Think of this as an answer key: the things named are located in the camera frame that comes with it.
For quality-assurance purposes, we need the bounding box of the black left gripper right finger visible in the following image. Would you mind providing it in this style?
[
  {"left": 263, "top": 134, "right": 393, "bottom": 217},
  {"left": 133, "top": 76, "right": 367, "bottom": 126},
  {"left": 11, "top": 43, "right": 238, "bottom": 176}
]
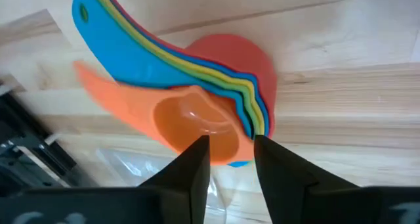
[{"left": 254, "top": 134, "right": 361, "bottom": 224}]

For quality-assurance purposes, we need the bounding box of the orange measuring cup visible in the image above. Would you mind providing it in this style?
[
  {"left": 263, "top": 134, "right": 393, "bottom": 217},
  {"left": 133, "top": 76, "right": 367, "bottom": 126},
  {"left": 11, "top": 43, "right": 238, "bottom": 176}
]
[{"left": 73, "top": 60, "right": 257, "bottom": 168}]

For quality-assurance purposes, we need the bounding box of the yellow measuring cup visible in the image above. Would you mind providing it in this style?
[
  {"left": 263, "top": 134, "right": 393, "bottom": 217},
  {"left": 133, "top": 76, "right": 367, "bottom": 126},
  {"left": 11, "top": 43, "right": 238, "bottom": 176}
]
[{"left": 93, "top": 0, "right": 266, "bottom": 137}]

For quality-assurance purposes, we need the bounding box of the black aluminium table frame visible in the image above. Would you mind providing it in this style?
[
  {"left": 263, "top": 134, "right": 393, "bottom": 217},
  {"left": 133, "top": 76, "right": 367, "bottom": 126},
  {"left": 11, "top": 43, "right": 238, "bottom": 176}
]
[{"left": 0, "top": 82, "right": 81, "bottom": 198}]

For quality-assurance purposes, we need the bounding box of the clear plastic basket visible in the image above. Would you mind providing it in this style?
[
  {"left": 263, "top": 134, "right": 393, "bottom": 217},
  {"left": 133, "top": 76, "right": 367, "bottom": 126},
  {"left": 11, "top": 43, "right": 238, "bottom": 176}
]
[{"left": 49, "top": 128, "right": 273, "bottom": 224}]

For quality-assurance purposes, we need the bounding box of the teal measuring cup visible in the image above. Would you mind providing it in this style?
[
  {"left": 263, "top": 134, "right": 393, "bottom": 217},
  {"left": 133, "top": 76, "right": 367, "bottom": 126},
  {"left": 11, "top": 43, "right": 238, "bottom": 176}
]
[{"left": 71, "top": 0, "right": 257, "bottom": 169}]

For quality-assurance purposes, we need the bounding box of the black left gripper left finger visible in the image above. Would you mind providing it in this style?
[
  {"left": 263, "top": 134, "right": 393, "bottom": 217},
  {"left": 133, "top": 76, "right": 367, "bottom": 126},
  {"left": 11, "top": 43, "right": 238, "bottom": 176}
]
[{"left": 137, "top": 134, "right": 211, "bottom": 224}]

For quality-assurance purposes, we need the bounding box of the medium blue measuring cup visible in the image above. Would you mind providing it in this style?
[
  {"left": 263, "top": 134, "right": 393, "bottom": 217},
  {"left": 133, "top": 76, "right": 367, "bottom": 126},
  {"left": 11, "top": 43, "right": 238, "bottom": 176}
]
[{"left": 98, "top": 0, "right": 271, "bottom": 137}]

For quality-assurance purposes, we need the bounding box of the green measuring cup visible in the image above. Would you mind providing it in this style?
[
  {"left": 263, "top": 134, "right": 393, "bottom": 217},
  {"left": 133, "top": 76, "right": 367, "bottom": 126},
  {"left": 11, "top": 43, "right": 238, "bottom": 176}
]
[{"left": 87, "top": 0, "right": 260, "bottom": 138}]

